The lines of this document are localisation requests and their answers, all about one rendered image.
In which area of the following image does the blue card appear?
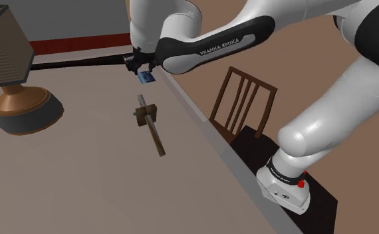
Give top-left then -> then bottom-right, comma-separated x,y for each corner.
136,70 -> 156,85

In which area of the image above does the wooden marking gauge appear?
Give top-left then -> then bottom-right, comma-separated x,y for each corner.
132,94 -> 166,158

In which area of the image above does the brown wooden chair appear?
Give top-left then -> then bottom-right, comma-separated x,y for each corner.
208,66 -> 279,146

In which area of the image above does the brown table lamp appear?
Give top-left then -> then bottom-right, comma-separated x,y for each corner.
0,4 -> 65,136

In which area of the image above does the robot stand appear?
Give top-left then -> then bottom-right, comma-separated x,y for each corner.
229,124 -> 338,234

